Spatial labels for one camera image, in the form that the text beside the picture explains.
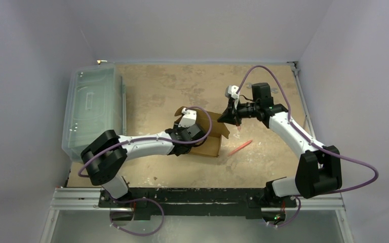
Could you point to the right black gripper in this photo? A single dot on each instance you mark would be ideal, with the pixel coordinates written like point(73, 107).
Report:
point(232, 113)

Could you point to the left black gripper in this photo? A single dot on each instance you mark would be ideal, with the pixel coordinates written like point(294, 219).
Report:
point(178, 128)

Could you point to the brown cardboard box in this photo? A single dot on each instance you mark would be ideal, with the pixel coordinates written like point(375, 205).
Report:
point(212, 146)

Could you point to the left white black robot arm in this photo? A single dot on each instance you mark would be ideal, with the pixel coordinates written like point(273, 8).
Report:
point(104, 157)

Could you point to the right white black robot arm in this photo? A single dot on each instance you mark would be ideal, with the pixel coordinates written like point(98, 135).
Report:
point(319, 168)

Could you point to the silver open-end wrench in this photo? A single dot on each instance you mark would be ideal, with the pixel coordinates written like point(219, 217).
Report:
point(273, 90)

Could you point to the clear plastic storage bin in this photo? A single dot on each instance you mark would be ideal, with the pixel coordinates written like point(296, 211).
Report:
point(96, 102)

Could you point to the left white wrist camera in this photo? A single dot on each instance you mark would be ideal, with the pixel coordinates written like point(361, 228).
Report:
point(188, 117)

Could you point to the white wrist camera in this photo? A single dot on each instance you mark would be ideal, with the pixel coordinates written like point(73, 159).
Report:
point(232, 93)
point(188, 117)

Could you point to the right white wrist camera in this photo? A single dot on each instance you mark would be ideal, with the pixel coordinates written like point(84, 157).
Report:
point(232, 93)

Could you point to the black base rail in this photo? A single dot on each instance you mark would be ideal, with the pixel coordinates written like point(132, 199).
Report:
point(145, 202)

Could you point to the aluminium frame rail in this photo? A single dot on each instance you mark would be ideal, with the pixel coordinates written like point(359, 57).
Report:
point(75, 216)

